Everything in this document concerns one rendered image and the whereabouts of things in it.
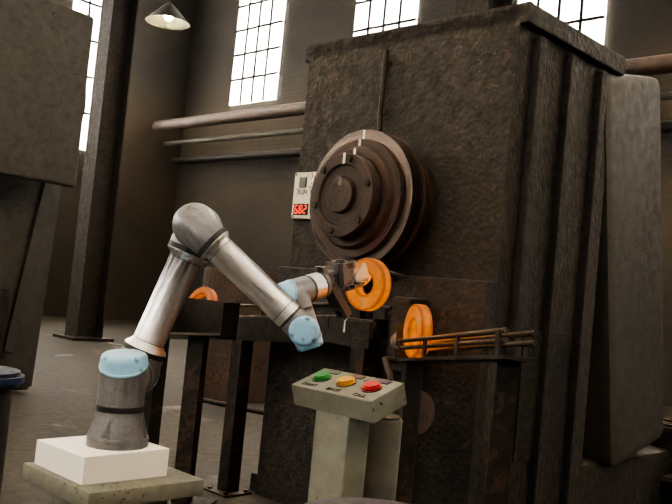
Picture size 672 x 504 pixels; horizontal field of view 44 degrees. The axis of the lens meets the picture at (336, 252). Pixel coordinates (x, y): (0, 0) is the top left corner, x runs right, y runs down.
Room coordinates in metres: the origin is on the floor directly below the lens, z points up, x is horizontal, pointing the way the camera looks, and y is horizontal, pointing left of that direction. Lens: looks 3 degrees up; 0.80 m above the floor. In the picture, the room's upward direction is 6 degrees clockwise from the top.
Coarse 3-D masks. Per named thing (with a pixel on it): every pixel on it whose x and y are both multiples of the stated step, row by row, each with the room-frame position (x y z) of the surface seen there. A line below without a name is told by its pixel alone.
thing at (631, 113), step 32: (608, 96) 2.98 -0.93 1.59; (640, 96) 3.15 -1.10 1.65; (608, 128) 3.00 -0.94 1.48; (640, 128) 3.16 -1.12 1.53; (608, 160) 3.02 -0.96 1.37; (640, 160) 3.18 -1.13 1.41; (608, 192) 3.03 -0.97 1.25; (640, 192) 3.19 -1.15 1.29; (608, 224) 3.05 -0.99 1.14; (640, 224) 3.21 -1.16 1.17; (608, 256) 3.06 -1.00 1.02; (640, 256) 3.23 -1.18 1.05; (608, 288) 3.08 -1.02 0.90; (640, 288) 3.24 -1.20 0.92; (608, 320) 3.10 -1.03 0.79; (640, 320) 3.26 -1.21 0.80; (608, 352) 3.12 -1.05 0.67; (640, 352) 3.27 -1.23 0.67; (608, 384) 3.14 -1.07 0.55; (640, 384) 3.29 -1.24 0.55; (608, 416) 3.16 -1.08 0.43; (640, 416) 3.31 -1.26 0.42; (608, 448) 3.18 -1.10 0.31; (640, 448) 3.35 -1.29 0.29; (608, 480) 3.25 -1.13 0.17; (640, 480) 3.46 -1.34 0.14
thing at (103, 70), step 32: (128, 0) 9.33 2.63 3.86; (480, 0) 5.60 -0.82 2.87; (512, 0) 5.78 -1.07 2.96; (128, 32) 9.36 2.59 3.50; (96, 64) 9.22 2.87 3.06; (128, 64) 9.32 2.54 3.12; (96, 96) 9.17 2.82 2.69; (128, 96) 9.29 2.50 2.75; (96, 128) 9.11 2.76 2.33; (96, 160) 9.07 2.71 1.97; (96, 192) 9.24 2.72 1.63; (96, 224) 9.27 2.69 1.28; (96, 256) 9.30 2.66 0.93; (96, 288) 9.33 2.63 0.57; (96, 320) 9.36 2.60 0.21
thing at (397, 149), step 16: (336, 144) 2.88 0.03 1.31; (384, 144) 2.73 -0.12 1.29; (400, 144) 2.74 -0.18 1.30; (400, 160) 2.67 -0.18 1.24; (416, 176) 2.68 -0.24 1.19; (416, 192) 2.66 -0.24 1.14; (416, 208) 2.67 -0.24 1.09; (400, 224) 2.66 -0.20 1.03; (416, 224) 2.69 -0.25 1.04; (320, 240) 2.91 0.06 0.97; (400, 240) 2.69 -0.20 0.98; (336, 256) 2.85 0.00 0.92; (368, 256) 2.74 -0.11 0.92; (384, 256) 2.70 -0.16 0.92
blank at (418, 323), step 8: (416, 304) 2.35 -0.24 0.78; (408, 312) 2.41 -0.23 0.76; (416, 312) 2.34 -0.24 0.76; (424, 312) 2.31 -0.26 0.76; (408, 320) 2.40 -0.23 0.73; (416, 320) 2.34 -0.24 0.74; (424, 320) 2.30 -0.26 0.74; (408, 328) 2.40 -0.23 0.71; (416, 328) 2.40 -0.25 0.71; (424, 328) 2.29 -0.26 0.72; (432, 328) 2.30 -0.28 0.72; (408, 336) 2.39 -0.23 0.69; (416, 336) 2.32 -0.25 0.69; (408, 344) 2.38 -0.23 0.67; (416, 344) 2.32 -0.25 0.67; (408, 352) 2.37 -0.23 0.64; (416, 352) 2.31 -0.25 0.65
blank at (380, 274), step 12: (360, 264) 2.45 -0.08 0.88; (372, 264) 2.42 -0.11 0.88; (384, 264) 2.42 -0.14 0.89; (372, 276) 2.41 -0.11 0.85; (384, 276) 2.39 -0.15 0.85; (360, 288) 2.47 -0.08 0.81; (372, 288) 2.41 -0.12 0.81; (384, 288) 2.38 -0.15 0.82; (360, 300) 2.44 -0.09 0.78; (372, 300) 2.41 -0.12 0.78; (384, 300) 2.40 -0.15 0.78
